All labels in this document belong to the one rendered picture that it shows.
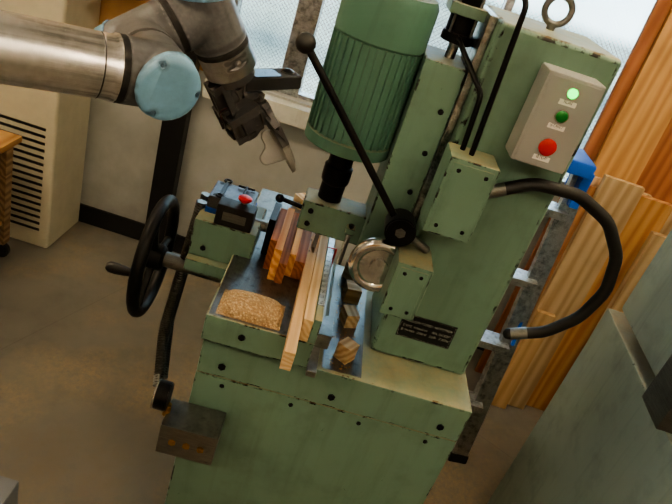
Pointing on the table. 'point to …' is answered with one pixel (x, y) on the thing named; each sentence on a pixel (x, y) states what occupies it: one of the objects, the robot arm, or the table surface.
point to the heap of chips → (251, 308)
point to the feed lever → (395, 220)
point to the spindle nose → (335, 178)
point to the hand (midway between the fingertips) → (277, 152)
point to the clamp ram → (269, 227)
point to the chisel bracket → (331, 216)
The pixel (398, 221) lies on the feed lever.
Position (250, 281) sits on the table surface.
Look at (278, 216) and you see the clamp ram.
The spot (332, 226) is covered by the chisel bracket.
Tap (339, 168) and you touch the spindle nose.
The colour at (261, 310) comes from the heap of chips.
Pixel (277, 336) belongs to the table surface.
